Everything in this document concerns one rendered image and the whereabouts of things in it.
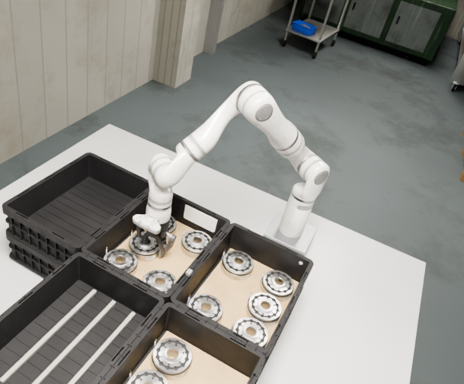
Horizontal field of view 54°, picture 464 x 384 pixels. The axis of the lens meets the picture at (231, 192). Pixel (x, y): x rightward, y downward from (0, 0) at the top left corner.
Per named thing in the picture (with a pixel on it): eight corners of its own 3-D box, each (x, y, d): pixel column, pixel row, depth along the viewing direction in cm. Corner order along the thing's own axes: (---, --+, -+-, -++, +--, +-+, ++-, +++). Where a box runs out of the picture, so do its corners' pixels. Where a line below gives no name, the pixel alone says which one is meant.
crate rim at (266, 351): (231, 226, 154) (232, 221, 153) (312, 266, 147) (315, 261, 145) (166, 305, 124) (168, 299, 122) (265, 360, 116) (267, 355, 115)
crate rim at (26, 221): (88, 156, 169) (88, 151, 167) (156, 189, 162) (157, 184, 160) (-1, 211, 138) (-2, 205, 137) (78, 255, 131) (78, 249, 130)
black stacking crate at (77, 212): (88, 177, 175) (88, 152, 168) (153, 209, 167) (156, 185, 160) (3, 234, 144) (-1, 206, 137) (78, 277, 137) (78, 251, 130)
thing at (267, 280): (267, 267, 150) (267, 265, 149) (296, 278, 148) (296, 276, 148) (259, 288, 142) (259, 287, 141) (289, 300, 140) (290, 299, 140)
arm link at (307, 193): (336, 164, 155) (320, 203, 165) (318, 149, 160) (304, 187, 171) (315, 169, 150) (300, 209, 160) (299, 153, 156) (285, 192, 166)
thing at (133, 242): (142, 228, 152) (142, 226, 152) (167, 241, 150) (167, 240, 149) (123, 245, 144) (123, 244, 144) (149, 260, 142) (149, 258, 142)
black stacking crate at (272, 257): (225, 246, 160) (232, 222, 153) (303, 286, 153) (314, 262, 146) (163, 326, 130) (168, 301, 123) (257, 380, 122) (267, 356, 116)
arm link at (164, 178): (153, 183, 122) (194, 152, 121) (142, 164, 128) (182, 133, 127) (167, 196, 127) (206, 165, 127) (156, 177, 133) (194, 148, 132)
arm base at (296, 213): (281, 219, 179) (293, 184, 169) (303, 226, 178) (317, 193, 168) (276, 233, 172) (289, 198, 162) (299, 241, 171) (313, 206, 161)
